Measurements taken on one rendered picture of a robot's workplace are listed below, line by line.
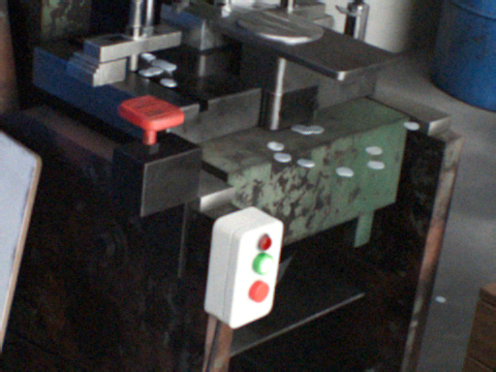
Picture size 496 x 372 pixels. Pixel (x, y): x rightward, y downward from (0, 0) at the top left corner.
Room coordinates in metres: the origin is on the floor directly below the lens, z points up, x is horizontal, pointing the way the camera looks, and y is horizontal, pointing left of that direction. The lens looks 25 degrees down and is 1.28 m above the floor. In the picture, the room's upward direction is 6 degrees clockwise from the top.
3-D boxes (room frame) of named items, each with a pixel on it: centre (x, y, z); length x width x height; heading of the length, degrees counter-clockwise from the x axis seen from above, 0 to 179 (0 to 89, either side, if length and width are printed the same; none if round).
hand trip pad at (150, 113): (1.32, 0.06, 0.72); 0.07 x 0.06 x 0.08; 45
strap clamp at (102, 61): (1.60, 0.11, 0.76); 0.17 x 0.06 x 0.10; 135
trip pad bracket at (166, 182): (1.33, 0.04, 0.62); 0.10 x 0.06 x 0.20; 135
